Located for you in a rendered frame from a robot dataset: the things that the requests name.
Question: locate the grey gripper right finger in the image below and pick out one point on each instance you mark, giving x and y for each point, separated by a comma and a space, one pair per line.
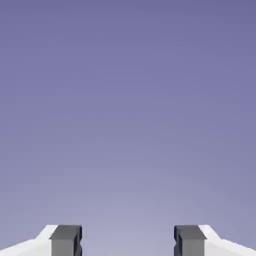
190, 242

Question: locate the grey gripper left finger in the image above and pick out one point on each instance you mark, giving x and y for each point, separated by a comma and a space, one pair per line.
64, 242

